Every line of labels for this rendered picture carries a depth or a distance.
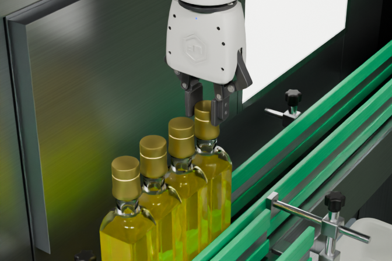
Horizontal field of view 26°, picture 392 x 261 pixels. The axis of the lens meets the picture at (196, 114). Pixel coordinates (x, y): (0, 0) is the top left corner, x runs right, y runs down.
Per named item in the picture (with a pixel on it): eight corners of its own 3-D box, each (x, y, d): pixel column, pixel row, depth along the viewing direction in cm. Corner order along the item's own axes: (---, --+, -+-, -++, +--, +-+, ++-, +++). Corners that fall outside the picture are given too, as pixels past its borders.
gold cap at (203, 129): (203, 124, 119) (203, 97, 117) (224, 131, 117) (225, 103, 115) (188, 134, 116) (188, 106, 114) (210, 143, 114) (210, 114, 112)
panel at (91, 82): (335, 29, 181) (349, -132, 164) (347, 32, 179) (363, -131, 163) (34, 246, 117) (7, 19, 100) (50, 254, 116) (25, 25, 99)
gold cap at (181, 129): (178, 141, 115) (178, 113, 113) (200, 149, 113) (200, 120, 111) (163, 152, 112) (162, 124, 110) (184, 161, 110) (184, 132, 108)
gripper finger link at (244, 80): (216, 30, 107) (196, 57, 111) (259, 73, 106) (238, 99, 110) (221, 27, 108) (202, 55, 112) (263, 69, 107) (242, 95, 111)
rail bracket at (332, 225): (272, 232, 135) (276, 166, 129) (369, 272, 127) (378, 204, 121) (262, 242, 133) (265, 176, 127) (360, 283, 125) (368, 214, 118)
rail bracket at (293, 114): (269, 142, 161) (272, 80, 154) (301, 153, 157) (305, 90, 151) (258, 151, 158) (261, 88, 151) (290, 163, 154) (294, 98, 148)
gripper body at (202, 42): (157, -10, 106) (158, 70, 112) (225, 9, 101) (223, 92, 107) (192, -27, 111) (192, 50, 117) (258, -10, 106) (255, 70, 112)
